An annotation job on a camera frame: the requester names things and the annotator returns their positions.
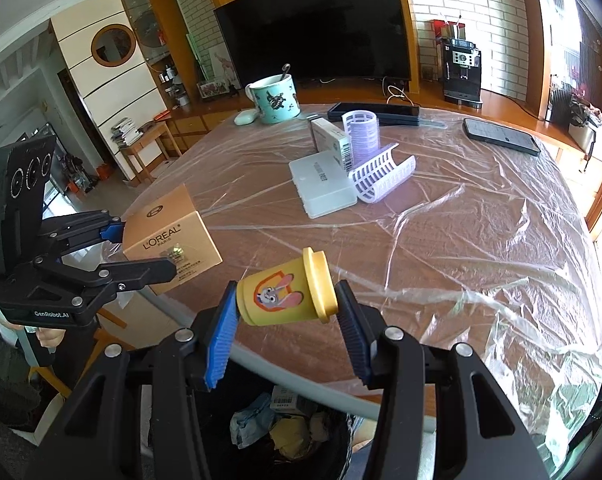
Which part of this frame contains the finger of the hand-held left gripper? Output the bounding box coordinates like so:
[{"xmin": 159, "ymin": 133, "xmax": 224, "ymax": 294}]
[
  {"xmin": 34, "ymin": 210, "xmax": 127, "ymax": 264},
  {"xmin": 31, "ymin": 256, "xmax": 178, "ymax": 316}
]

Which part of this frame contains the framed flower picture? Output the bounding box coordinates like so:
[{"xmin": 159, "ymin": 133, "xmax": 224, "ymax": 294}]
[{"xmin": 197, "ymin": 80, "xmax": 232, "ymax": 101}]

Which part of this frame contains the stack of magazines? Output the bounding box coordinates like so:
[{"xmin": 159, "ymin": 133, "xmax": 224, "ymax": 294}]
[{"xmin": 110, "ymin": 117, "xmax": 144, "ymax": 148}]

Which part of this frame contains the person's left forearm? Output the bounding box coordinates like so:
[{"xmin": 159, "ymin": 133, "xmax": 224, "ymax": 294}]
[{"xmin": 0, "ymin": 305, "xmax": 42, "ymax": 431}]

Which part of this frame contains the black trash bin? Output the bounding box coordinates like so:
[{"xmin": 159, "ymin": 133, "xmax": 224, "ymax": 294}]
[{"xmin": 193, "ymin": 355, "xmax": 377, "ymax": 480}]

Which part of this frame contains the gold cardboard box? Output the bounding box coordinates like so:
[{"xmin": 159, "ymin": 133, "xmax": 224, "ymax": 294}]
[{"xmin": 121, "ymin": 183, "xmax": 224, "ymax": 296}]

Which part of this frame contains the small white barcode box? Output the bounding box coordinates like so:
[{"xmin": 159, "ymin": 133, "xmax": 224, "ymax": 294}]
[{"xmin": 271, "ymin": 385, "xmax": 307, "ymax": 413}]

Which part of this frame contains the crumpled yellow paper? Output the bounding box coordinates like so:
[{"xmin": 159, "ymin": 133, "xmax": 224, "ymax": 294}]
[{"xmin": 268, "ymin": 417, "xmax": 312, "ymax": 453}]

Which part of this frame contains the wooden tv cabinet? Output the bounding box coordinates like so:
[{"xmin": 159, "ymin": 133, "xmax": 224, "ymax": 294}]
[{"xmin": 153, "ymin": 72, "xmax": 602, "ymax": 161}]

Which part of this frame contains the small wooden side table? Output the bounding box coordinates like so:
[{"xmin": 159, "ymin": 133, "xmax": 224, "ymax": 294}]
[{"xmin": 118, "ymin": 121, "xmax": 184, "ymax": 183}]

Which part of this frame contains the grey and white bag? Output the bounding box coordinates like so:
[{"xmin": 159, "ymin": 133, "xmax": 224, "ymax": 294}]
[{"xmin": 568, "ymin": 92, "xmax": 602, "ymax": 163}]

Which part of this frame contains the black folding phone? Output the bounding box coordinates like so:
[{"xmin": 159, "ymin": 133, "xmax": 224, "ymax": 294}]
[{"xmin": 327, "ymin": 102, "xmax": 421, "ymax": 127}]

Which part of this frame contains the black coffee machine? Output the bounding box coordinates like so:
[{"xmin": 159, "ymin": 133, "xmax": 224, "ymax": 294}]
[{"xmin": 438, "ymin": 37, "xmax": 483, "ymax": 110}]

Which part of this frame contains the clear plastic sheet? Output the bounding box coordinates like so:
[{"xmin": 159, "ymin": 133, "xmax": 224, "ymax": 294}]
[{"xmin": 126, "ymin": 102, "xmax": 602, "ymax": 461}]

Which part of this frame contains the white plastic case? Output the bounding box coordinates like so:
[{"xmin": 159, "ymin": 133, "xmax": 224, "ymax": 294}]
[{"xmin": 288, "ymin": 150, "xmax": 358, "ymax": 219}]

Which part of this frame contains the person's left hand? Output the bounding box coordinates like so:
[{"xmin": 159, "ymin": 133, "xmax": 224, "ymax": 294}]
[{"xmin": 37, "ymin": 327, "xmax": 64, "ymax": 353}]

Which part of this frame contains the white cable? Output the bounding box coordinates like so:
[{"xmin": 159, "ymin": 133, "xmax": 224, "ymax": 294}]
[{"xmin": 383, "ymin": 76, "xmax": 413, "ymax": 107}]

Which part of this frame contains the yellow rabbit print tub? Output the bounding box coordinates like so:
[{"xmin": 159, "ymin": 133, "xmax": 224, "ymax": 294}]
[{"xmin": 236, "ymin": 246, "xmax": 339, "ymax": 326}]

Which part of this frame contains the black flat phone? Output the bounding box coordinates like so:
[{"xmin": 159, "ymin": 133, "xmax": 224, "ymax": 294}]
[{"xmin": 463, "ymin": 117, "xmax": 542, "ymax": 156}]

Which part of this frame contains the white open mesh roller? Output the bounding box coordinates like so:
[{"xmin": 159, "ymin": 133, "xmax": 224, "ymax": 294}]
[{"xmin": 348, "ymin": 141, "xmax": 417, "ymax": 205}]

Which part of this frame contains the round wooden framed mirror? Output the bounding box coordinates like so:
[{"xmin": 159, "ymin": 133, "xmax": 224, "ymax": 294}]
[{"xmin": 91, "ymin": 23, "xmax": 137, "ymax": 67}]

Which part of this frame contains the electric fan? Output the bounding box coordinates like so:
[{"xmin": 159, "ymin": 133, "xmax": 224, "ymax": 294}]
[{"xmin": 132, "ymin": 9, "xmax": 163, "ymax": 50}]

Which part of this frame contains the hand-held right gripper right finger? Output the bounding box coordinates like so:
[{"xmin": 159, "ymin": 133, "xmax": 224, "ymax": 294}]
[{"xmin": 333, "ymin": 280, "xmax": 552, "ymax": 480}]

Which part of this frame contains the white medicine box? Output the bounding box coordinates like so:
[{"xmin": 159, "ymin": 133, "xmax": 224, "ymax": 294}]
[{"xmin": 308, "ymin": 116, "xmax": 356, "ymax": 173}]

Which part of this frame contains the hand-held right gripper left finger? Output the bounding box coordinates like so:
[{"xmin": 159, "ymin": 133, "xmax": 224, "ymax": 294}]
[{"xmin": 24, "ymin": 280, "xmax": 242, "ymax": 480}]

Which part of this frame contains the crumpled beige paper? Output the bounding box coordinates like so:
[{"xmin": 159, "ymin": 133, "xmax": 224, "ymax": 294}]
[{"xmin": 306, "ymin": 410, "xmax": 349, "ymax": 441}]

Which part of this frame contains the black television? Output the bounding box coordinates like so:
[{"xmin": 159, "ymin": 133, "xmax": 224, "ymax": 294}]
[{"xmin": 213, "ymin": 0, "xmax": 413, "ymax": 92}]

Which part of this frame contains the giraffe picture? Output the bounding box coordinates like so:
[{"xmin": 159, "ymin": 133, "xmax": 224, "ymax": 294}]
[{"xmin": 208, "ymin": 46, "xmax": 242, "ymax": 88}]

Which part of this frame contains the crumpled blue paper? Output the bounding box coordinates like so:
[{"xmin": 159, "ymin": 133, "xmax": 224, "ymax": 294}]
[{"xmin": 230, "ymin": 405, "xmax": 277, "ymax": 448}]

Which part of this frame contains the teal butterfly mug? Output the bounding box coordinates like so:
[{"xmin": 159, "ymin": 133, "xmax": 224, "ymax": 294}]
[{"xmin": 245, "ymin": 74, "xmax": 302, "ymax": 125}]

